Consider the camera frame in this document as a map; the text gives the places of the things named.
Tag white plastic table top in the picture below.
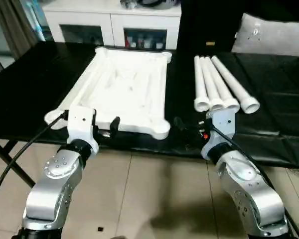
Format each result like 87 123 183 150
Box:
43 46 172 140

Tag white plastic table leg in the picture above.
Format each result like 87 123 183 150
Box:
211 55 261 115
204 56 241 112
199 56 225 112
193 56 210 112

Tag black box with gold label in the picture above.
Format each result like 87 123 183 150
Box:
176 0 242 53

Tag white cabinet with glass doors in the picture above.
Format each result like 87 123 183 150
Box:
42 0 182 49

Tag grey round container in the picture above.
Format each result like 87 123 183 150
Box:
139 0 182 9

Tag grey cushion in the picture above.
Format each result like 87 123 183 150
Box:
231 12 299 58

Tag brown curtain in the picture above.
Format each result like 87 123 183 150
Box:
0 0 44 60

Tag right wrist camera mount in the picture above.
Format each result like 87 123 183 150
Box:
201 107 236 160

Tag black metal table frame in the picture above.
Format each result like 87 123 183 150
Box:
0 136 37 189

